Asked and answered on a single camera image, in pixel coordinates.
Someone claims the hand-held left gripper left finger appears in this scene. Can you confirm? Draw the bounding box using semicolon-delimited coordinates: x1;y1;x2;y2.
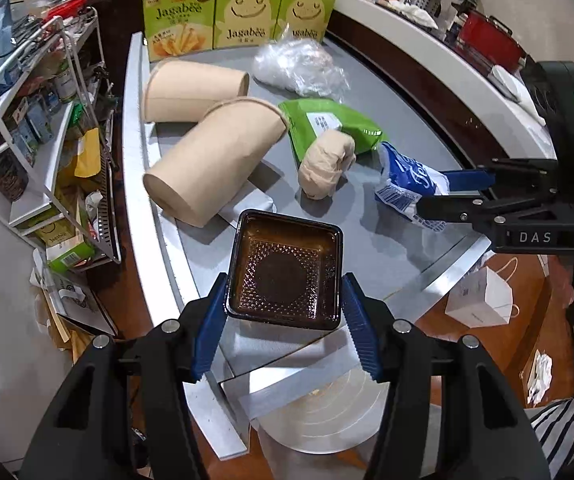
19;272;230;480

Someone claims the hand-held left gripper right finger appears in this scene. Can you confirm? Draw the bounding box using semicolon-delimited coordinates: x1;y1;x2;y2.
342;272;553;480

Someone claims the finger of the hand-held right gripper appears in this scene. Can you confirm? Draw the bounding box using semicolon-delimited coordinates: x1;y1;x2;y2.
413;191;558;235
441;157;560;197

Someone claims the blue white wrapper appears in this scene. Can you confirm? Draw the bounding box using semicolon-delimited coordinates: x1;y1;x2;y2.
373;141;450;223

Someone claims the brown plastic tray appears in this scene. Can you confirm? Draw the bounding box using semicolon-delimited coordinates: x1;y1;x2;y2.
224;208;344;331

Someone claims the transparent round waste bin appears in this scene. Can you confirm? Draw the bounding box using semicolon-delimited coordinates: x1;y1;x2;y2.
257;375;433;453

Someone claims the green plastic pouch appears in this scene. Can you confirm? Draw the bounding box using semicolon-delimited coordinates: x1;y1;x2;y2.
278;99;384;171

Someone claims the beige paper cup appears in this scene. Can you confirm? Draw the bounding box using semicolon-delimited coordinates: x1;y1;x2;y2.
142;58;251;123
143;97;289;228

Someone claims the clear plastic bag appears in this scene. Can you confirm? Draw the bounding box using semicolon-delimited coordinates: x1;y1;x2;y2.
252;39;350;101

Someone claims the white paper bag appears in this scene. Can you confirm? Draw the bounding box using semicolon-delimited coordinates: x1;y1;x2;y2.
444;257;520;328

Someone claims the red pot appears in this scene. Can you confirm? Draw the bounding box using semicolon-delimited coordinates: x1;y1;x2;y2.
457;9;525;73

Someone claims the beige crumpled paper wad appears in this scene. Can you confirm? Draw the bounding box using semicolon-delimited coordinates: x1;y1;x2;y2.
298;130;357;201

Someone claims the green carton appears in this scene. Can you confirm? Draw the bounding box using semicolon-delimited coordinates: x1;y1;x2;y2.
46;220;96;274

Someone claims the white crumpled tissue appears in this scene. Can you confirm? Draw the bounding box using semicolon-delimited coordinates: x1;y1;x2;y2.
526;352;554;406

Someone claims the yellow package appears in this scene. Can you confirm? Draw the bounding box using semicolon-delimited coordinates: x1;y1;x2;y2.
73;127;104;179

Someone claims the green snack box smiling face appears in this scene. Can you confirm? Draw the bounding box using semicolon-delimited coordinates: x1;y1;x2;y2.
214;0;285;51
277;0;337;43

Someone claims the striped shirt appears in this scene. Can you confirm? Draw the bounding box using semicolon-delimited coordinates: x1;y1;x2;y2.
531;389;574;480

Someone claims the green snack box with fries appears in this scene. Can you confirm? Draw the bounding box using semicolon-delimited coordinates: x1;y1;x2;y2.
142;0;218;63

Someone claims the white wire shelf rack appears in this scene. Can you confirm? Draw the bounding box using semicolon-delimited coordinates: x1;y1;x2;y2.
0;7;122;266

